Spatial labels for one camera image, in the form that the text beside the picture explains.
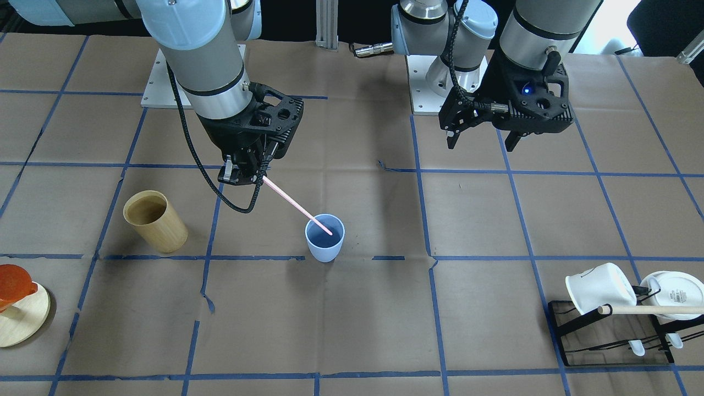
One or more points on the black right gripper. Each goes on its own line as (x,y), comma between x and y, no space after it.
(223,133)

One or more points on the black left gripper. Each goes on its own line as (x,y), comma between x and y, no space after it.
(493,78)

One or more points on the pink chopstick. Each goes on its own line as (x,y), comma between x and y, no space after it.
(296,205)

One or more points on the light blue plastic cup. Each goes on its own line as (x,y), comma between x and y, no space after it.
(322,246)

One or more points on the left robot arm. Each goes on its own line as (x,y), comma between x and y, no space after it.
(461,33)

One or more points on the wooden bamboo cup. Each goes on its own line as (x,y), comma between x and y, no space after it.
(156,221)

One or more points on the white cup with label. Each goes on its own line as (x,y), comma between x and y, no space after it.
(672,288)

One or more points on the orange cup on stand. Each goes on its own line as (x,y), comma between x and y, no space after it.
(16,284)

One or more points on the wooden cup stand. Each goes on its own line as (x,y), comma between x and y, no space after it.
(25,317)

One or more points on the white mug on rack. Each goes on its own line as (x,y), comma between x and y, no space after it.
(604,284)

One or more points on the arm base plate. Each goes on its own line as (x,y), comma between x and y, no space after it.
(158,93)
(434,88)

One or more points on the silver cable connector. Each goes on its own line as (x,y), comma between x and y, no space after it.
(371,50)

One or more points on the aluminium frame post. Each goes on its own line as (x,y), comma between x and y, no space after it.
(327,24)

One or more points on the black wire mug rack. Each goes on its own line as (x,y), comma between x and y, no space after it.
(639,335)

